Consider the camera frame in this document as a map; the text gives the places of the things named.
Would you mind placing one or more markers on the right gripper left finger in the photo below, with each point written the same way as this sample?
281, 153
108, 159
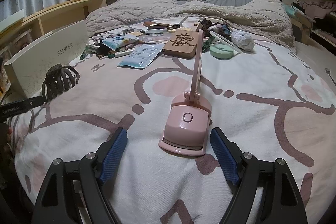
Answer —
56, 201

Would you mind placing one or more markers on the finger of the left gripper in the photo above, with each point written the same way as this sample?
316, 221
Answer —
30, 103

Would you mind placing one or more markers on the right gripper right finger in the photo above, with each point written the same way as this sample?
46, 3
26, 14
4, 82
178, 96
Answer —
281, 201

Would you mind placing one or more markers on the dark brown hair claw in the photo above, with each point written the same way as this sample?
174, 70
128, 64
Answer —
58, 80

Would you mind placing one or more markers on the pink clip lamp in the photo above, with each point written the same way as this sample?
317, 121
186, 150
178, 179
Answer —
187, 128

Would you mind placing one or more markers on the person left hand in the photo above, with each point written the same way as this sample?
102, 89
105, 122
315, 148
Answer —
5, 135

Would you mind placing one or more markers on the white cardboard shoe box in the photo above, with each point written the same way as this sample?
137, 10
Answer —
26, 70

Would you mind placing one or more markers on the wooden side shelf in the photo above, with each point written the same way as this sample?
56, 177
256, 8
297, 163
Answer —
17, 30

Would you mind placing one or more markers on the cartoon print bed sheet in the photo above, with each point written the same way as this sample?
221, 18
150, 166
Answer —
273, 102

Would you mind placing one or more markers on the blue white mask pack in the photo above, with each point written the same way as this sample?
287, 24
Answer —
142, 56

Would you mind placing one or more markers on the metal back scratcher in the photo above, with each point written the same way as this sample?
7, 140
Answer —
328, 72

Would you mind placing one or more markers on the brown leather wallet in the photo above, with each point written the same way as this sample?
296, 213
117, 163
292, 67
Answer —
153, 24

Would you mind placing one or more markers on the mint green round case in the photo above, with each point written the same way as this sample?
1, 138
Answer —
221, 51

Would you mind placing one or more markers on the wooden carved plaque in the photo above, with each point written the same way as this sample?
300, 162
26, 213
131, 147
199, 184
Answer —
182, 44

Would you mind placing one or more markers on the light blue yarn ball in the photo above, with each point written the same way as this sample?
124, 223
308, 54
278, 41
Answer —
243, 40

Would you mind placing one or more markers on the beige textured blanket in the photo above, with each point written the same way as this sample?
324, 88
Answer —
267, 18

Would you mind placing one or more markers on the wardrobe with clothes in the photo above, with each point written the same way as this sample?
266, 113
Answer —
314, 21

